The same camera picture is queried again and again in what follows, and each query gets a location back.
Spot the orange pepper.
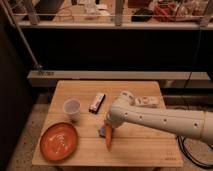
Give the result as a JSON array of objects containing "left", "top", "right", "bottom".
[{"left": 105, "top": 124, "right": 113, "bottom": 151}]

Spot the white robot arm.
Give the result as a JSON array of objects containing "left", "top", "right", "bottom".
[{"left": 100, "top": 91, "right": 213, "bottom": 145}]

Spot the wooden table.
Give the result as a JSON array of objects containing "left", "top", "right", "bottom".
[{"left": 31, "top": 80, "right": 184, "bottom": 168}]

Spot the translucent plastic cup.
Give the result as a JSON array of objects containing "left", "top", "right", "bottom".
[{"left": 63, "top": 99, "right": 80, "bottom": 121}]

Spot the orange plate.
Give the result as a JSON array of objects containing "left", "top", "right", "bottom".
[{"left": 39, "top": 122, "right": 78, "bottom": 161}]

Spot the black floor cable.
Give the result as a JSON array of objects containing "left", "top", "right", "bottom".
[{"left": 177, "top": 134, "right": 213, "bottom": 170}]

